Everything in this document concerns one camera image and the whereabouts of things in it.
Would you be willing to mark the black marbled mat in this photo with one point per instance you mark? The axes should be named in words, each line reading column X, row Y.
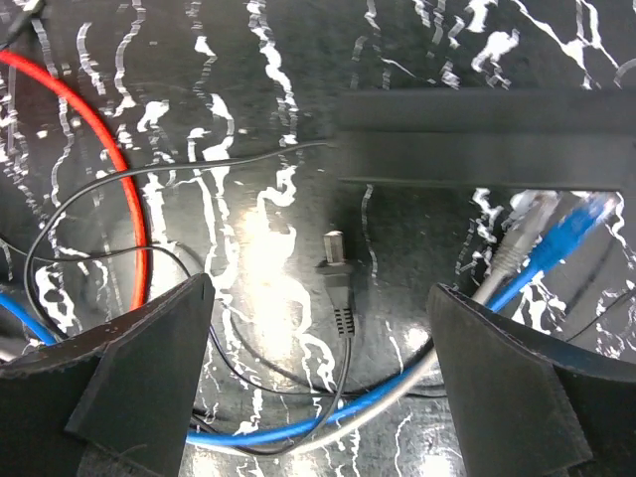
column 193, row 80

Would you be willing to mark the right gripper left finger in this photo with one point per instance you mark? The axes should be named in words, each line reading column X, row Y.
column 115, row 400

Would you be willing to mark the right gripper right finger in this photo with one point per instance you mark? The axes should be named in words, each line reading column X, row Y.
column 526, row 404

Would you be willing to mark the black network switch box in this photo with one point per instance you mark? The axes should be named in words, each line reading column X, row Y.
column 546, row 139

